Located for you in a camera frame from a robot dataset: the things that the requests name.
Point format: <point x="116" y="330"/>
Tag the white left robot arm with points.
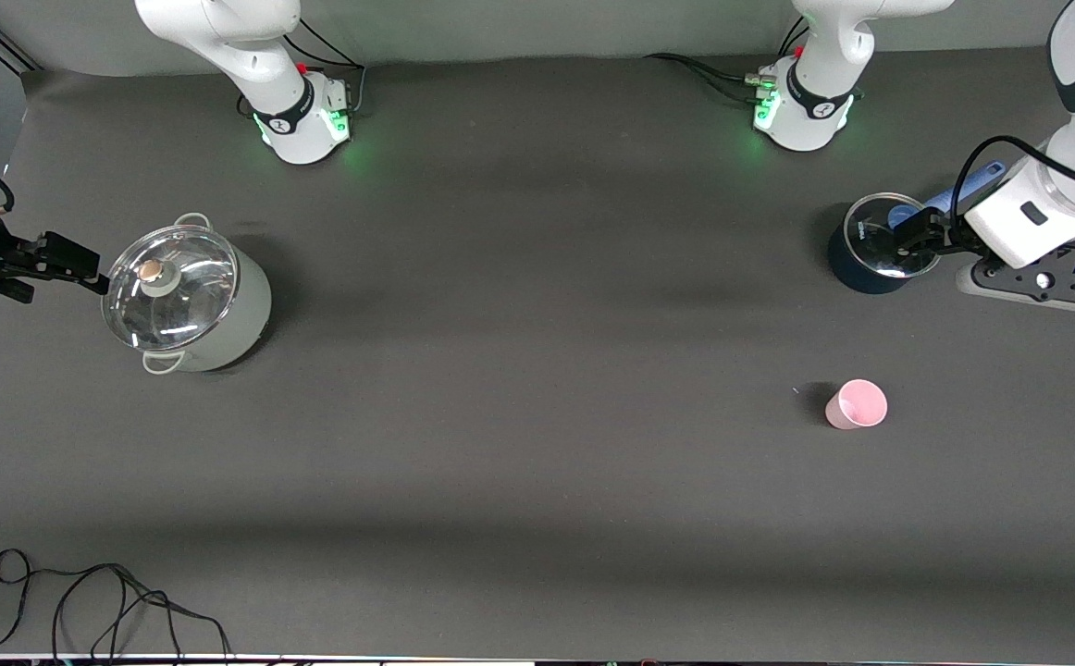
<point x="810" y="111"/>

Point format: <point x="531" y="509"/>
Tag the dark blue saucepan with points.
<point x="847" y="270"/>

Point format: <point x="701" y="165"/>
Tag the glass lid with tan knob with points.
<point x="191" y="310"/>

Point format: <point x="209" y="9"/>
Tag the pink plastic cup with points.
<point x="857" y="405"/>

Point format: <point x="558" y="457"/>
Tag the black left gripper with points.
<point x="945" y="237"/>

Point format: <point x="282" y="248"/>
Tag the glass lid with blue knob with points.
<point x="866" y="236"/>

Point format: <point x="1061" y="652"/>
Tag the dark grey table mat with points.
<point x="537" y="370"/>

